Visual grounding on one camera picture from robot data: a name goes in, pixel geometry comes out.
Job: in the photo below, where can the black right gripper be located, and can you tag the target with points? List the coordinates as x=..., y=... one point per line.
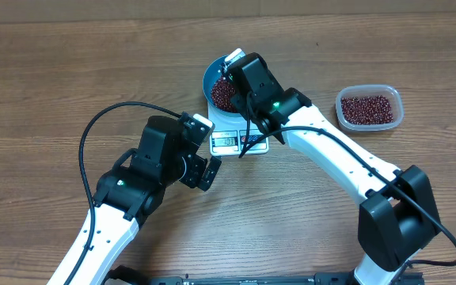
x=240, y=104

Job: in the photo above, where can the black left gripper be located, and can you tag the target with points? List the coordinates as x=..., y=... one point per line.
x=198, y=164

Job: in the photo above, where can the white digital kitchen scale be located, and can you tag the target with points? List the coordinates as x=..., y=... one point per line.
x=228, y=137

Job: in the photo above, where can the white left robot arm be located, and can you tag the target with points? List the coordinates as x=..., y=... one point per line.
x=133, y=189

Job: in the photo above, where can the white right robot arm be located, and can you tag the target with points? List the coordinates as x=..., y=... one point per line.
x=398, y=215

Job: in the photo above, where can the red beans in bowl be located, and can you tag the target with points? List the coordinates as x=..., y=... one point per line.
x=221, y=93

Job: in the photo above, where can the blue plastic bowl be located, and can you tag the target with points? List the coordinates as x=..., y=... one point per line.
x=211, y=75

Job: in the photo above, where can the clear plastic bean container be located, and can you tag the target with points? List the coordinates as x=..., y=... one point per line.
x=366, y=91

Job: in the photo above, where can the red adzuki beans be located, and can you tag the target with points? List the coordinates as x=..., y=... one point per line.
x=367, y=110

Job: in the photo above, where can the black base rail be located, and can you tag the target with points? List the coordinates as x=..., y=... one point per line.
x=123, y=275

